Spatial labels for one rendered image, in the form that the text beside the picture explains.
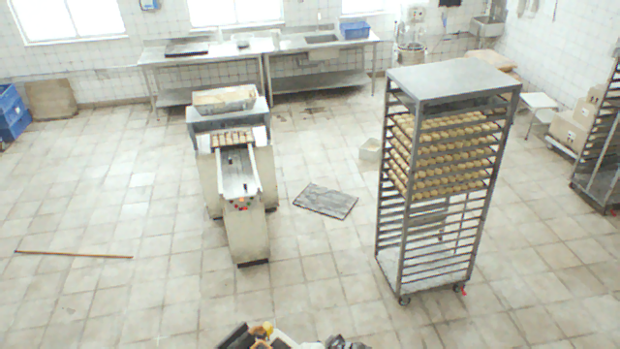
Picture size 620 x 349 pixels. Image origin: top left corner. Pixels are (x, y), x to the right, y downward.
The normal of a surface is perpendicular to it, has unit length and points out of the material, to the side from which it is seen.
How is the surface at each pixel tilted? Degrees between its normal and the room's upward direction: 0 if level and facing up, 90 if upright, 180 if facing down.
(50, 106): 67
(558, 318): 0
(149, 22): 90
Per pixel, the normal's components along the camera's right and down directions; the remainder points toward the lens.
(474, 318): -0.04, -0.81
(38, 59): 0.17, 0.57
